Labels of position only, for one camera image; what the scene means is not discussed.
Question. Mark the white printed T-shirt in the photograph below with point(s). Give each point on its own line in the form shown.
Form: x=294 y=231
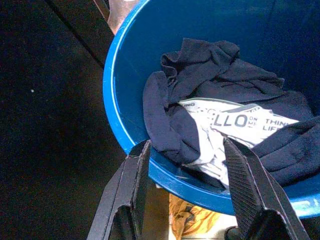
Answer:
x=237 y=122

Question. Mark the dark navy garment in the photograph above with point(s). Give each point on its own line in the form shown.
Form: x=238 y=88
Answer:
x=225 y=75

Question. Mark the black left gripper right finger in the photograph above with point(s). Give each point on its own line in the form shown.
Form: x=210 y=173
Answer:
x=250 y=190

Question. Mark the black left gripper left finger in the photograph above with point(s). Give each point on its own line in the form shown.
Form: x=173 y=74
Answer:
x=125 y=190

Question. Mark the blue plastic basin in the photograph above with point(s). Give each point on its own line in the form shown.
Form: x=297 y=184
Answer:
x=130 y=75

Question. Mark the yellow crumpled cloth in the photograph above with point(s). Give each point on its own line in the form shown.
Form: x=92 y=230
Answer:
x=200 y=217

